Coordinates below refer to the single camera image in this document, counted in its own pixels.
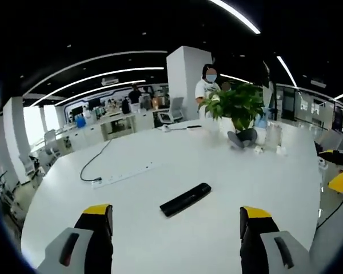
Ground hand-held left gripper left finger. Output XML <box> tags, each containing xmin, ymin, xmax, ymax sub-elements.
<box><xmin>37</xmin><ymin>203</ymin><xmax>114</xmax><ymax>274</ymax></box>

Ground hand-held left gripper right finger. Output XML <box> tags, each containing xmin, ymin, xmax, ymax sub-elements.
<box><xmin>239</xmin><ymin>205</ymin><xmax>312</xmax><ymax>274</ymax></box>

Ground black remote control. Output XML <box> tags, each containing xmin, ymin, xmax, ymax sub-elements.
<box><xmin>159</xmin><ymin>183</ymin><xmax>212</xmax><ymax>218</ymax></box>

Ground dark grey chair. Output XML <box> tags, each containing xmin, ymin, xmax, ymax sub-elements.
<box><xmin>308</xmin><ymin>194</ymin><xmax>343</xmax><ymax>274</ymax></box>

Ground clear plastic bottle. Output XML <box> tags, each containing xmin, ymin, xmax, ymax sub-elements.
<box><xmin>265</xmin><ymin>122</ymin><xmax>284</xmax><ymax>148</ymax></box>

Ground white power strip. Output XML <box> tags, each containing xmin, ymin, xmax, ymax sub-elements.
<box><xmin>91</xmin><ymin>162</ymin><xmax>157</xmax><ymax>189</ymax></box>

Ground blue packet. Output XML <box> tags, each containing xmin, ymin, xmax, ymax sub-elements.
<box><xmin>256</xmin><ymin>107</ymin><xmax>269</xmax><ymax>130</ymax></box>

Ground dark grey cloth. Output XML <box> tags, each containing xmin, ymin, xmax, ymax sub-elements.
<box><xmin>227</xmin><ymin>128</ymin><xmax>258</xmax><ymax>150</ymax></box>

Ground green plant in white pot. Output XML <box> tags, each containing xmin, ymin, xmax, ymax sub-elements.
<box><xmin>198</xmin><ymin>83</ymin><xmax>266</xmax><ymax>138</ymax></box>

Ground white office desk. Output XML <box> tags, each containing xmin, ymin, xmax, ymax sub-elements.
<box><xmin>99</xmin><ymin>114</ymin><xmax>137</xmax><ymax>141</ymax></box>

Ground grey office chair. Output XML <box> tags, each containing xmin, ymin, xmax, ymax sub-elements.
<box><xmin>157</xmin><ymin>96</ymin><xmax>185</xmax><ymax>124</ymax></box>

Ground white square pillar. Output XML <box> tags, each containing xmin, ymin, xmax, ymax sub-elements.
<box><xmin>166</xmin><ymin>45</ymin><xmax>213</xmax><ymax>120</ymax></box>

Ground thin black cable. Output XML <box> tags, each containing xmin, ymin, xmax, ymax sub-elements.
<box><xmin>316</xmin><ymin>190</ymin><xmax>343</xmax><ymax>229</ymax></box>

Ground black power cable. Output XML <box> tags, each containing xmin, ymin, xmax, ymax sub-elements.
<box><xmin>79</xmin><ymin>139</ymin><xmax>113</xmax><ymax>182</ymax></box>

